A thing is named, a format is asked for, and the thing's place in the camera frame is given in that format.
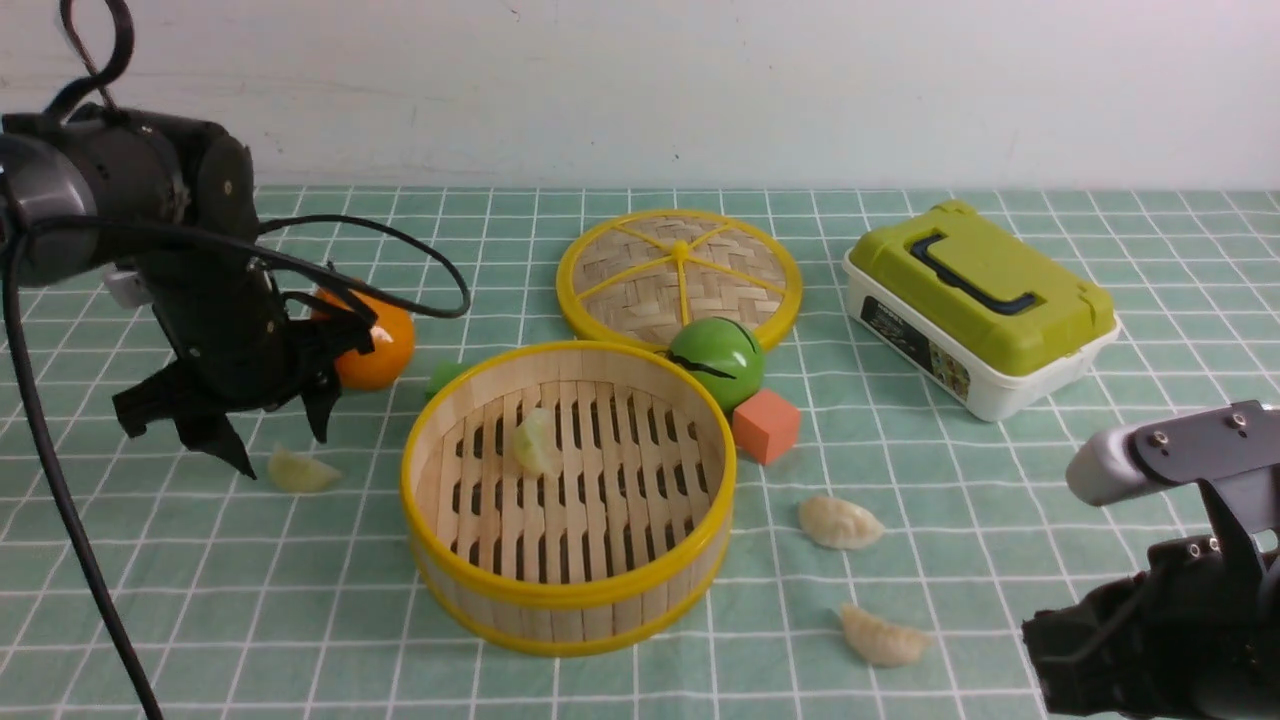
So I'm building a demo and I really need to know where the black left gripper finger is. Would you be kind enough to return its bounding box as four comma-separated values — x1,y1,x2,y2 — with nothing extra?
300,375,342,445
175,413,257,480

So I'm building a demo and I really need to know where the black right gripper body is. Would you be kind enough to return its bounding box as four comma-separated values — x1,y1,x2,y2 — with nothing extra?
1021,536,1277,719

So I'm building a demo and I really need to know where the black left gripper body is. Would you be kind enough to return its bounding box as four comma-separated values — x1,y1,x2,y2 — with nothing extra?
113,250,376,438

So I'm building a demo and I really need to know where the pale green dumpling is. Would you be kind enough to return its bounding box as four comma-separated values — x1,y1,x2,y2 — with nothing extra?
513,406,562,478
268,446,343,495

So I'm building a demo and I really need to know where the beige dumpling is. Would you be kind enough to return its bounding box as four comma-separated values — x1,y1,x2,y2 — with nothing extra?
797,495,886,551
838,603,933,667

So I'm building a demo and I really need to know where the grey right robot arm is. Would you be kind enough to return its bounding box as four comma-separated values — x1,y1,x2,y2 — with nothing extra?
1021,401,1279,719

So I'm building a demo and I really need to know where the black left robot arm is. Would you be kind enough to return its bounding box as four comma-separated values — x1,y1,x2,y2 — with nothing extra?
3,104,372,475

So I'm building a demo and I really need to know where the woven bamboo steamer lid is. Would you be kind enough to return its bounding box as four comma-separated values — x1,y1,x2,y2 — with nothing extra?
554,209,804,351

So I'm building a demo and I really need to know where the bamboo steamer tray yellow rim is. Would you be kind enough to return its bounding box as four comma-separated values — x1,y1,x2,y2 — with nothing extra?
399,341,737,657

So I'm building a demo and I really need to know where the orange red toy pear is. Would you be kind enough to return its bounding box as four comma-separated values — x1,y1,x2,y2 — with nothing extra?
335,292,416,392

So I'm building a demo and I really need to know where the small green toy piece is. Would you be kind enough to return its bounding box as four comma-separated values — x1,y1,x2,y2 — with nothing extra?
424,361,470,401

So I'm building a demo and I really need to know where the green checkered tablecloth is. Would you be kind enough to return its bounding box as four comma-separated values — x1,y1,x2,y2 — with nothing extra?
20,187,1279,719

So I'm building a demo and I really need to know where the green lid white storage box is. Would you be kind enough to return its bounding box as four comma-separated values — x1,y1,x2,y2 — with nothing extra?
844,199,1121,423

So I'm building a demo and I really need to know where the green toy ball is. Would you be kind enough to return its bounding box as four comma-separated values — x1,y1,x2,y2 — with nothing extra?
666,316,765,416

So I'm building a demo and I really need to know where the orange foam cube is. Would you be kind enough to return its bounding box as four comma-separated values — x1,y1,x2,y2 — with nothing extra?
731,388,803,466

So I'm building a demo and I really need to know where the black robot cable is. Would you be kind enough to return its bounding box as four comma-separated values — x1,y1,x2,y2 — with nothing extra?
0,0,472,720

